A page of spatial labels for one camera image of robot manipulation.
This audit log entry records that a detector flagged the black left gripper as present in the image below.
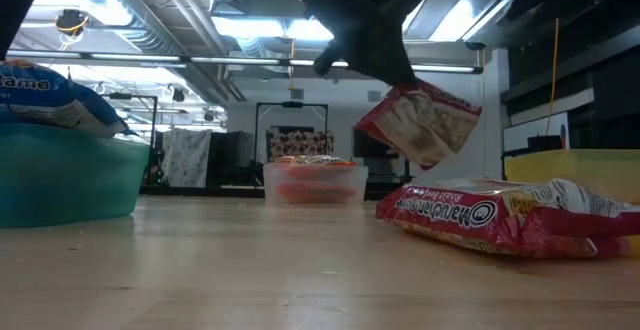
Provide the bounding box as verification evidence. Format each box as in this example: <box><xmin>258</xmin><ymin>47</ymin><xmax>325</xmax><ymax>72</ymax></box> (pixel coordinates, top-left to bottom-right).
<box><xmin>319</xmin><ymin>0</ymin><xmax>427</xmax><ymax>86</ymax></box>

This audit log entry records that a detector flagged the red Maruchan noodle pack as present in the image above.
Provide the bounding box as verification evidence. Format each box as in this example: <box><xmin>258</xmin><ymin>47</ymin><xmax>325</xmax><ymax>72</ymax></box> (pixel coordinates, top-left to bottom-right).
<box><xmin>375</xmin><ymin>177</ymin><xmax>640</xmax><ymax>260</ymax></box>
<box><xmin>354</xmin><ymin>78</ymin><xmax>484</xmax><ymax>171</ymax></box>

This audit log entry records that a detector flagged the orange Maruchan noodle pack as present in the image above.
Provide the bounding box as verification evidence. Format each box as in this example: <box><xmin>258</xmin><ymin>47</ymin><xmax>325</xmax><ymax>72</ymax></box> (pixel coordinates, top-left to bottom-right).
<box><xmin>277</xmin><ymin>180</ymin><xmax>359</xmax><ymax>205</ymax></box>
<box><xmin>273</xmin><ymin>154</ymin><xmax>357</xmax><ymax>181</ymax></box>

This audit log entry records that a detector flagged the blue Maruchan noodle pack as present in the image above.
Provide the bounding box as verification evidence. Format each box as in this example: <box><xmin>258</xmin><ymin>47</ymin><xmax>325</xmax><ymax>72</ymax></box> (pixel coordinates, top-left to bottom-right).
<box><xmin>0</xmin><ymin>58</ymin><xmax>139</xmax><ymax>139</ymax></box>

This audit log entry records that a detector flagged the black monitor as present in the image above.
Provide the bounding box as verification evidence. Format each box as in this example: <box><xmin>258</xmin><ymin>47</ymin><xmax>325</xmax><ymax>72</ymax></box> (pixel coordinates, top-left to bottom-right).
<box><xmin>352</xmin><ymin>129</ymin><xmax>414</xmax><ymax>181</ymax></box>

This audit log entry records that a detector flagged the red white patterned stack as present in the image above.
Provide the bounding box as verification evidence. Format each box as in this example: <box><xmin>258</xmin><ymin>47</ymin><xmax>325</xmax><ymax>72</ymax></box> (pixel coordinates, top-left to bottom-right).
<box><xmin>267</xmin><ymin>128</ymin><xmax>335</xmax><ymax>162</ymax></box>

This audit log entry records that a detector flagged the white panel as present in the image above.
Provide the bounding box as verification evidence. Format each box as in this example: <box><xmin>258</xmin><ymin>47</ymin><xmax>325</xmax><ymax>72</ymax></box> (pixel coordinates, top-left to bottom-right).
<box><xmin>503</xmin><ymin>112</ymin><xmax>570</xmax><ymax>152</ymax></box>

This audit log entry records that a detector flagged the clear plastic container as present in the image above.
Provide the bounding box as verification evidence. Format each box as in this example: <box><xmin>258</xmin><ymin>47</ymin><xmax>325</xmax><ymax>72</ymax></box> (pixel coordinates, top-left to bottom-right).
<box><xmin>262</xmin><ymin>162</ymin><xmax>370</xmax><ymax>206</ymax></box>

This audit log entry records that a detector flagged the black cabinet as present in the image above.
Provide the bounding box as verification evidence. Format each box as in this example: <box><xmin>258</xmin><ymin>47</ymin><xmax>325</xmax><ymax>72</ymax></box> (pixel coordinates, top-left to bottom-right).
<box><xmin>207</xmin><ymin>130</ymin><xmax>257</xmax><ymax>187</ymax></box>

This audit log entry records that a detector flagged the yellow plastic container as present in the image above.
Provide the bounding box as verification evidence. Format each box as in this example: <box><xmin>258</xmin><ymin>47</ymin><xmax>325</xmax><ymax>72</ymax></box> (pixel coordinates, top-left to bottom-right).
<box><xmin>503</xmin><ymin>148</ymin><xmax>640</xmax><ymax>206</ymax></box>

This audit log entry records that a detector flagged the white patterned cloth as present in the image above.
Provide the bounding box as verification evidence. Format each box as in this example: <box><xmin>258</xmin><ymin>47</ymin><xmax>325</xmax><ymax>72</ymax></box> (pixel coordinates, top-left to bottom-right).
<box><xmin>162</xmin><ymin>128</ymin><xmax>213</xmax><ymax>189</ymax></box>

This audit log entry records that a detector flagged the long ceiling light bar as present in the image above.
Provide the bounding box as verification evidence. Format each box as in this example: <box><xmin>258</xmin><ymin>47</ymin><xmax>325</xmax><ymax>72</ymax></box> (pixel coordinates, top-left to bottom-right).
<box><xmin>7</xmin><ymin>49</ymin><xmax>484</xmax><ymax>75</ymax></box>

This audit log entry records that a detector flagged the black ceiling device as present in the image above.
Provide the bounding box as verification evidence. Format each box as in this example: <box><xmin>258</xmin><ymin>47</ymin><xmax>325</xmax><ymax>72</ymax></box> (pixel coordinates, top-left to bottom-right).
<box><xmin>53</xmin><ymin>8</ymin><xmax>91</xmax><ymax>39</ymax></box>

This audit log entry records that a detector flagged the teal plastic container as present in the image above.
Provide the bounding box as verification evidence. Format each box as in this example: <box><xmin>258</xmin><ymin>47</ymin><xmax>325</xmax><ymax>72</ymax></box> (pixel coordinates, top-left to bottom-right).
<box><xmin>0</xmin><ymin>122</ymin><xmax>151</xmax><ymax>230</ymax></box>

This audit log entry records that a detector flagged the yellow hanging cable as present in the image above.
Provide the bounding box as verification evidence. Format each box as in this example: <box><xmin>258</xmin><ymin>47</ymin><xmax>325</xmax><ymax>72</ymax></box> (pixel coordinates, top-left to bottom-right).
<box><xmin>544</xmin><ymin>17</ymin><xmax>561</xmax><ymax>136</ymax></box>

